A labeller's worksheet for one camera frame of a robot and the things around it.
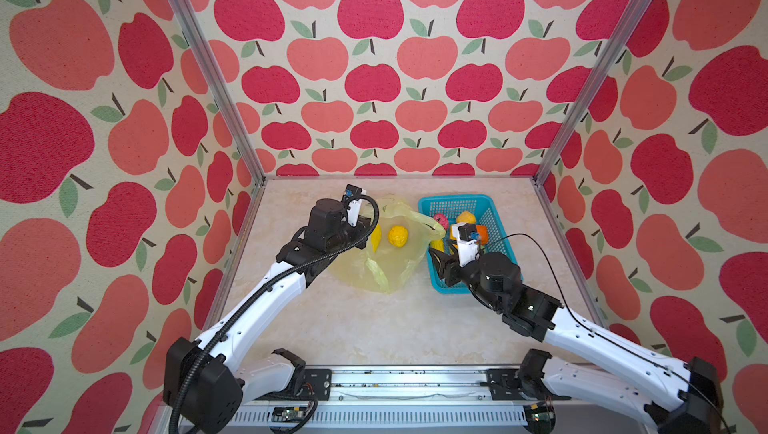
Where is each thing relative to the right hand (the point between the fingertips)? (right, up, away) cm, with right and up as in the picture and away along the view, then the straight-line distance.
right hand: (446, 244), depth 73 cm
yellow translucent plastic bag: (-12, -7, +25) cm, 29 cm away
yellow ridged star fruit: (-18, -1, +25) cm, 31 cm away
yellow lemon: (-11, -1, +25) cm, 27 cm away
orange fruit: (+18, +1, +26) cm, 31 cm away
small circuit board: (-39, -41, -1) cm, 57 cm away
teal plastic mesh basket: (+19, +9, +29) cm, 36 cm away
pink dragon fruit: (+5, +5, +28) cm, 29 cm away
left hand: (-18, +6, +4) cm, 19 cm away
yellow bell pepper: (+13, +6, +29) cm, 32 cm away
